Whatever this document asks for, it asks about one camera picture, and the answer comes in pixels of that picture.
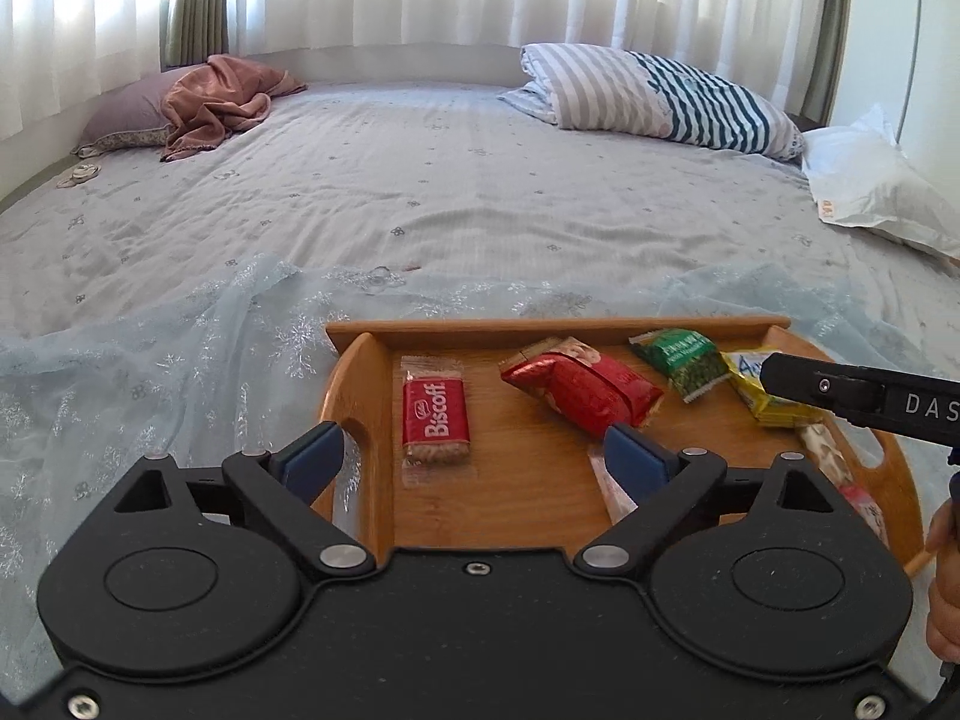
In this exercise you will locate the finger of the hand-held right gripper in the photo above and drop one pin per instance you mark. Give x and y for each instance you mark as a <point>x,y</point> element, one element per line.
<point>817,386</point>

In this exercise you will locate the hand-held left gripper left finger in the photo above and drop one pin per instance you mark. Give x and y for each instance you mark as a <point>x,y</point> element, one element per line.
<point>311,465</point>

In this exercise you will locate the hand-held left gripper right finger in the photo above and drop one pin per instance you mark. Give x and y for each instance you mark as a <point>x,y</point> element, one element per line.
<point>630,465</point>

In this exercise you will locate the yellow snack packet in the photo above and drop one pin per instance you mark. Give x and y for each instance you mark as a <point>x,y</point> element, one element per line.
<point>750,390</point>

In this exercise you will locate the pink bun packet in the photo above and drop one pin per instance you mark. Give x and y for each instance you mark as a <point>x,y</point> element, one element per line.
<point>825,454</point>

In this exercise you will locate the shiny red snack packet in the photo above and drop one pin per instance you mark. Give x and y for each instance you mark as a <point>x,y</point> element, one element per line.
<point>577,390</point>

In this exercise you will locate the wooden tray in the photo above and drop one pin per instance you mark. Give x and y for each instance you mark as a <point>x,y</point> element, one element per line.
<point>525,465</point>

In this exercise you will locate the green snack packet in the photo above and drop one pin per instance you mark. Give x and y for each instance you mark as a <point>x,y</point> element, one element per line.
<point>679,360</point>

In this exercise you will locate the red biscuit packet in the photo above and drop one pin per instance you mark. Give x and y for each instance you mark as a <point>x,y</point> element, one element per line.
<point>435,420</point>

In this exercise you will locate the person's right hand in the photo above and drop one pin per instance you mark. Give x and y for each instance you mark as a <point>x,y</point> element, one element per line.
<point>946,600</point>

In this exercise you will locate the blue sheer snowflake cloth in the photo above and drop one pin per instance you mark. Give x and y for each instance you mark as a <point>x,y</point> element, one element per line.
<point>150,390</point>

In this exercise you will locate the white pillow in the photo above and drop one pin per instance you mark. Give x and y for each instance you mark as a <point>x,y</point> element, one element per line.
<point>877,187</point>

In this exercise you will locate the striped pillow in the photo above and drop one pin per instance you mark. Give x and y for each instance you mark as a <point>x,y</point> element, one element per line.
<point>637,97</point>

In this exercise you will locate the grey-green curtain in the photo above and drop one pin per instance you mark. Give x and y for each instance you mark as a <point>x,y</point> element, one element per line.
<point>829,22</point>
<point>196,0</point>

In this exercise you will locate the small beige cloth item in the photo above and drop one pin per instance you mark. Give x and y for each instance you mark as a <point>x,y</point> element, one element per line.
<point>79,175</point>

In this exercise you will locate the pink blanket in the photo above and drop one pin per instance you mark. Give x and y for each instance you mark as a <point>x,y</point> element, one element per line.
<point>217,101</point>

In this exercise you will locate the grey curved pole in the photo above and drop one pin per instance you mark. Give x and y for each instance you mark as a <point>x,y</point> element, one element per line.
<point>913,22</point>

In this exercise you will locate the purple pillow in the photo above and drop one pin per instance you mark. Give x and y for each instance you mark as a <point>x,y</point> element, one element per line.
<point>127,116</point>

